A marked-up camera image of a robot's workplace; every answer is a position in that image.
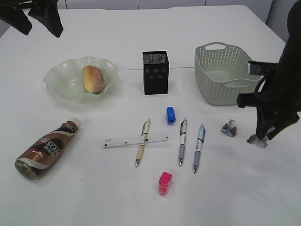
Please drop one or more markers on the paper ball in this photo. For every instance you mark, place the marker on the paper ball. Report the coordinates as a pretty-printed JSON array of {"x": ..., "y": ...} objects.
[
  {"x": 229, "y": 128},
  {"x": 262, "y": 143}
]

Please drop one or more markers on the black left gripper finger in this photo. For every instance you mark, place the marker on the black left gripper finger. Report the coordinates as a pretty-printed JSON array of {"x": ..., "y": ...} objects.
[
  {"x": 46, "y": 12},
  {"x": 16, "y": 18}
]

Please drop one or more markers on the blue pencil sharpener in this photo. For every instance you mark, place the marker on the blue pencil sharpener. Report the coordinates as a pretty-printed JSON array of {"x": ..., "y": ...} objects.
[{"x": 170, "y": 115}]

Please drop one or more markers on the beige retractable pen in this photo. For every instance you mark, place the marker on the beige retractable pen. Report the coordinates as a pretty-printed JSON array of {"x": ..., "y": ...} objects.
[{"x": 144, "y": 136}]

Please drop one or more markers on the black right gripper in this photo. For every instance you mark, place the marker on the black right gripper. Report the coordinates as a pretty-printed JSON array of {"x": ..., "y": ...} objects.
[{"x": 277, "y": 103}]

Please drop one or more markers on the light blue retractable pen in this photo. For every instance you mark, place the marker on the light blue retractable pen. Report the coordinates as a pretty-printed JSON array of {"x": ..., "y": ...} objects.
[{"x": 199, "y": 146}]

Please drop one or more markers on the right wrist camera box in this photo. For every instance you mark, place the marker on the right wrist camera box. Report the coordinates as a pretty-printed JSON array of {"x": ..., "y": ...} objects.
[{"x": 261, "y": 68}]

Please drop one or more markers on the green plastic woven basket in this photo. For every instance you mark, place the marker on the green plastic woven basket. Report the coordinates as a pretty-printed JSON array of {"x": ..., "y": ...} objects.
[{"x": 221, "y": 72}]

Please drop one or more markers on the grey retractable pen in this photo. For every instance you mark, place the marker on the grey retractable pen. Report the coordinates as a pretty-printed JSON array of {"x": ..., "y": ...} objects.
[{"x": 183, "y": 133}]

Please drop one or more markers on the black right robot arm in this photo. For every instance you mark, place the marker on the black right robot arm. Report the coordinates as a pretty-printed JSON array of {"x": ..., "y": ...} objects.
[{"x": 291, "y": 56}]

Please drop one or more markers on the brown Nescafe coffee bottle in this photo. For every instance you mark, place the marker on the brown Nescafe coffee bottle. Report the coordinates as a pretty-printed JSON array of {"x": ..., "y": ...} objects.
[{"x": 40, "y": 156}]

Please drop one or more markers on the pink pencil sharpener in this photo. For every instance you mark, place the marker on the pink pencil sharpener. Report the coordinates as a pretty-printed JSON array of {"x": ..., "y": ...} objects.
[{"x": 164, "y": 183}]

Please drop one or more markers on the sugared bread bun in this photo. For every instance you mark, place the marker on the sugared bread bun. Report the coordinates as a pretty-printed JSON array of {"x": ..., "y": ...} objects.
[{"x": 93, "y": 80}]

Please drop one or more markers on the black mesh pen holder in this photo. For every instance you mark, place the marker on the black mesh pen holder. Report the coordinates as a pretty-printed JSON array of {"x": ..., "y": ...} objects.
[{"x": 155, "y": 72}]

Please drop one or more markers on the clear plastic ruler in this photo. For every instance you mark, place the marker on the clear plastic ruler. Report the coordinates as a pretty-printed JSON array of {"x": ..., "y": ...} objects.
[{"x": 135, "y": 140}]

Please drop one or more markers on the green glass wavy plate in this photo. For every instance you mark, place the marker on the green glass wavy plate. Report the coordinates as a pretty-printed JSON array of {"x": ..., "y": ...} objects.
[{"x": 64, "y": 81}]

